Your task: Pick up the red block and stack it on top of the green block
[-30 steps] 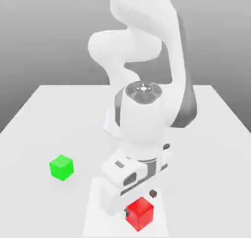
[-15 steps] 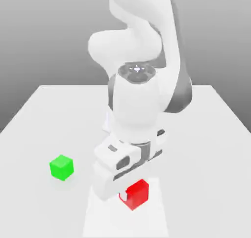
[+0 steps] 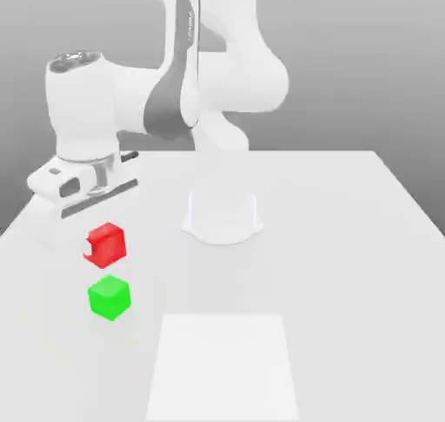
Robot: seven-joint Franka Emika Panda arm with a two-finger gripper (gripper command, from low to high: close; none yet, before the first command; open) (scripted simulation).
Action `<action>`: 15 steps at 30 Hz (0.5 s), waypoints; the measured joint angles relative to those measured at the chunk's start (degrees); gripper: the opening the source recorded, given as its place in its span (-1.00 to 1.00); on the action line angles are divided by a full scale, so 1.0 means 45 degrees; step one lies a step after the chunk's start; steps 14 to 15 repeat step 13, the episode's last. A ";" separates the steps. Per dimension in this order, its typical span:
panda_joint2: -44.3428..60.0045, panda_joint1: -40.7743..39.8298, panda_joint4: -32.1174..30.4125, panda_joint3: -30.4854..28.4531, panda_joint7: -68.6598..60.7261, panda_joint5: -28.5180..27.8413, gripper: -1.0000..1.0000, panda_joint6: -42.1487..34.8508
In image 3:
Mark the small green cube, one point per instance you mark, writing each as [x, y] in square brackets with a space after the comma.
[110, 297]

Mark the small red cube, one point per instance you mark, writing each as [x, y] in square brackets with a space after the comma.
[108, 245]

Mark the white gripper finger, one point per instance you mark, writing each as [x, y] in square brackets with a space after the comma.
[85, 247]

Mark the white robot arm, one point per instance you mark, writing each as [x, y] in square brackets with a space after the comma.
[87, 108]

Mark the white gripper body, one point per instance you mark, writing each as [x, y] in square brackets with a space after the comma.
[104, 195]

